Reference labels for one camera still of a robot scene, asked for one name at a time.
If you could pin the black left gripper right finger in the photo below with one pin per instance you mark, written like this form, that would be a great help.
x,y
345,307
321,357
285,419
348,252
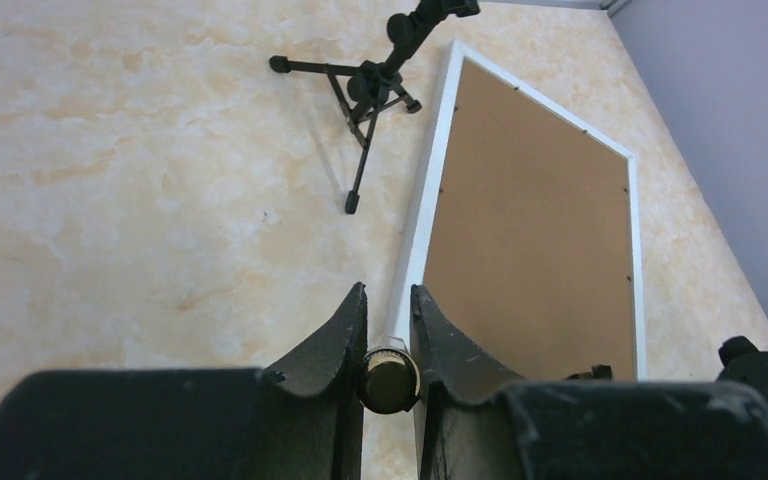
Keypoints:
x,y
480,420

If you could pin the brown frame backing board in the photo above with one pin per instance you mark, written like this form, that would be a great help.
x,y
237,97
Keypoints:
x,y
531,250

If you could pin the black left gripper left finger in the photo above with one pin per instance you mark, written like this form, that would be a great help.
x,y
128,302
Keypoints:
x,y
298,418

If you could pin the black microphone tripod stand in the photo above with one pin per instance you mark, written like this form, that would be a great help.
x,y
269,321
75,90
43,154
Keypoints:
x,y
366,90

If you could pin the white picture frame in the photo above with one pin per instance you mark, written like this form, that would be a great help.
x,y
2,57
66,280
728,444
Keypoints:
x,y
417,232

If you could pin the silver screwdriver tool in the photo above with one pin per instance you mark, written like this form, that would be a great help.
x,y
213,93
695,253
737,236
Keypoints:
x,y
388,379

